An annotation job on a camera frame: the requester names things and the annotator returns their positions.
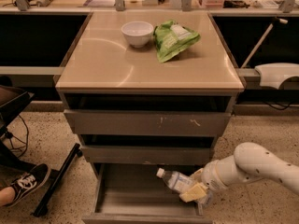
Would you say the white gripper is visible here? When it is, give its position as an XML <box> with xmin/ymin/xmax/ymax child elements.
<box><xmin>179</xmin><ymin>161</ymin><xmax>226</xmax><ymax>203</ymax></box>

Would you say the blue plastic water bottle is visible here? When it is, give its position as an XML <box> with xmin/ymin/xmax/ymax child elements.
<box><xmin>155</xmin><ymin>167</ymin><xmax>214</xmax><ymax>208</ymax></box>

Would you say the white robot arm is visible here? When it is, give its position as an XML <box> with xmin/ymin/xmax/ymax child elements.
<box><xmin>179</xmin><ymin>142</ymin><xmax>299</xmax><ymax>203</ymax></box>

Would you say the bottom grey drawer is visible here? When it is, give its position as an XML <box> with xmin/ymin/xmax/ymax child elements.
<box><xmin>82</xmin><ymin>164</ymin><xmax>213</xmax><ymax>224</ymax></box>

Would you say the grey drawer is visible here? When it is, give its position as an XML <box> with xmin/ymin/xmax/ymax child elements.
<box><xmin>82</xmin><ymin>164</ymin><xmax>213</xmax><ymax>224</ymax></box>
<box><xmin>64</xmin><ymin>109</ymin><xmax>231</xmax><ymax>137</ymax></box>
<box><xmin>81</xmin><ymin>146</ymin><xmax>210</xmax><ymax>165</ymax></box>

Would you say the grey drawer cabinet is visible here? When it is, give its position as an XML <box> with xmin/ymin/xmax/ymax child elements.
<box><xmin>52</xmin><ymin>9</ymin><xmax>247</xmax><ymax>224</ymax></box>

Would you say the middle grey drawer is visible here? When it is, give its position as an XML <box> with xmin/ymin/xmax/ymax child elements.
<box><xmin>81</xmin><ymin>146</ymin><xmax>210</xmax><ymax>165</ymax></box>

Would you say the top grey drawer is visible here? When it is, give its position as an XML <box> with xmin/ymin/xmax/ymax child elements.
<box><xmin>64</xmin><ymin>109</ymin><xmax>231</xmax><ymax>137</ymax></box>

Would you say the black floor bar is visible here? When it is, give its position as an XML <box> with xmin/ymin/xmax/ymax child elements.
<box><xmin>33</xmin><ymin>143</ymin><xmax>82</xmax><ymax>217</ymax></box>

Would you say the green snack bag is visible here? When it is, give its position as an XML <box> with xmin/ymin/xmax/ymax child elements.
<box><xmin>153</xmin><ymin>20</ymin><xmax>200</xmax><ymax>63</ymax></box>

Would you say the white stick with tip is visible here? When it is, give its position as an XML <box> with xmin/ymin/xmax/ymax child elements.
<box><xmin>240</xmin><ymin>17</ymin><xmax>289</xmax><ymax>68</ymax></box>

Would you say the white ceramic bowl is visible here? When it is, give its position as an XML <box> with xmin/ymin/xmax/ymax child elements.
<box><xmin>121</xmin><ymin>21</ymin><xmax>153</xmax><ymax>48</ymax></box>

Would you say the black and white sneaker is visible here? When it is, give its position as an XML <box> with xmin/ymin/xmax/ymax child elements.
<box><xmin>7</xmin><ymin>163</ymin><xmax>51</xmax><ymax>206</ymax></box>

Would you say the white curved bracket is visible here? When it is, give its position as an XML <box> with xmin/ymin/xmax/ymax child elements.
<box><xmin>255</xmin><ymin>63</ymin><xmax>299</xmax><ymax>90</ymax></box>

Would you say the black chair frame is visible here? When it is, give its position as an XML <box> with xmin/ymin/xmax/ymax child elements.
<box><xmin>0</xmin><ymin>85</ymin><xmax>35</xmax><ymax>172</ymax></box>

